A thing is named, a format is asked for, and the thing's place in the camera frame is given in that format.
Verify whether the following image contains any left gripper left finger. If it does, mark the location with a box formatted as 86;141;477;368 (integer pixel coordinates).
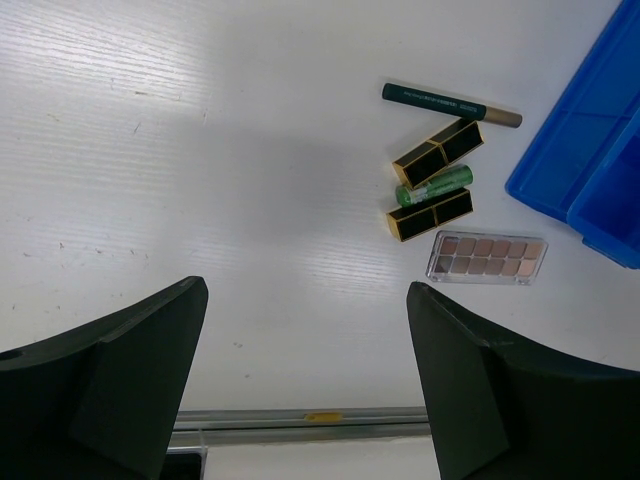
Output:
1;276;208;479

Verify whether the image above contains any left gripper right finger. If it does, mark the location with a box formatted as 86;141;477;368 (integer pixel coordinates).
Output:
406;282;639;479

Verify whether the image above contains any dark green mascara tube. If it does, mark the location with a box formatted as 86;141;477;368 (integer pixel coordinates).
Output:
381;83;523;128

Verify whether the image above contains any eyeshadow palette clear case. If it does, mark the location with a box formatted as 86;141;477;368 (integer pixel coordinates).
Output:
426;230;548;286

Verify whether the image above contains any lower black gold lipstick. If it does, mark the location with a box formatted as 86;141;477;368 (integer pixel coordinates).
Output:
386;188;474;242

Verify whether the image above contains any black gold lipstick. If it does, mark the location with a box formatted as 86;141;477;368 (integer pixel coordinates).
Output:
392;119;484;188
386;188;474;242

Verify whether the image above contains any green lip balm tube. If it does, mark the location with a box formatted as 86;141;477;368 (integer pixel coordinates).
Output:
395;165;474;207

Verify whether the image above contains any blue plastic organizer bin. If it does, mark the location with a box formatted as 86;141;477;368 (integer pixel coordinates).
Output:
505;1;639;269

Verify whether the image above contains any upper black gold lipstick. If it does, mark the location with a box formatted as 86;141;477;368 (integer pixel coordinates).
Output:
392;119;484;188

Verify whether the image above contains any front aluminium rail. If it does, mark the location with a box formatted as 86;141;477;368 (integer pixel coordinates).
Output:
169;407;431;452

